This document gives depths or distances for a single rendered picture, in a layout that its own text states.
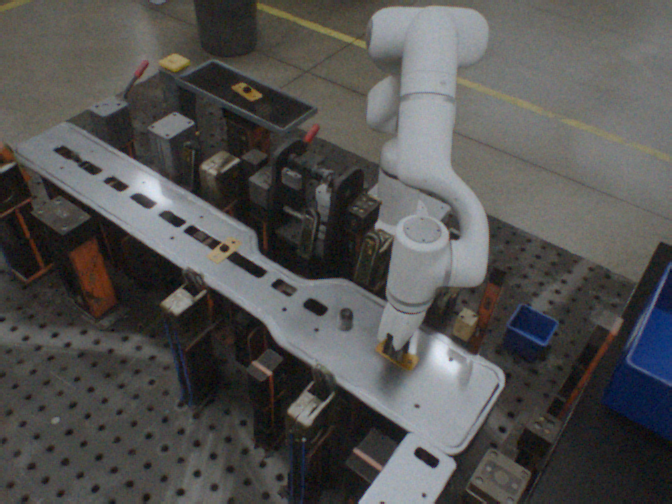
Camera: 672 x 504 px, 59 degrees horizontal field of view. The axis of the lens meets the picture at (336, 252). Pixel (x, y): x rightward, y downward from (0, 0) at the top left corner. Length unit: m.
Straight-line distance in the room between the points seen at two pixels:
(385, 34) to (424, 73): 0.20
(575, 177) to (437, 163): 2.59
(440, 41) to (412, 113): 0.12
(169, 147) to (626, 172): 2.73
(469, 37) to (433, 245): 0.41
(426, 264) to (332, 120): 2.73
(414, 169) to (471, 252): 0.16
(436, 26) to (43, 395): 1.20
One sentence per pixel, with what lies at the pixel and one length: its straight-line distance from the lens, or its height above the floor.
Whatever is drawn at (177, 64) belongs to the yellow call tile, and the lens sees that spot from 1.75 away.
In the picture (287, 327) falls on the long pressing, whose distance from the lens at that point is 1.24.
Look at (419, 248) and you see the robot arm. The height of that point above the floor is 1.34.
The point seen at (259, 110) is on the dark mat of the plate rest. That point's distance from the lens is 1.54.
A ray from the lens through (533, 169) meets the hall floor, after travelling 3.50.
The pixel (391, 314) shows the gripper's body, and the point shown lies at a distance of 1.05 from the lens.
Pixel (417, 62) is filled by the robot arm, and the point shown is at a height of 1.52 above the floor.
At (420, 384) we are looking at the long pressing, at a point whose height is 1.00.
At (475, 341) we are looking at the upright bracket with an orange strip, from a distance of 1.29.
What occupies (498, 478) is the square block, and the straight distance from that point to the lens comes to 1.06.
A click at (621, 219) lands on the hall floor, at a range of 3.37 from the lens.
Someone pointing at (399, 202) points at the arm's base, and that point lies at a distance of 1.69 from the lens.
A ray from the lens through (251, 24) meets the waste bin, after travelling 4.24.
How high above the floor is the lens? 1.99
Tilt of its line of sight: 46 degrees down
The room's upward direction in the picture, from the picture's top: 4 degrees clockwise
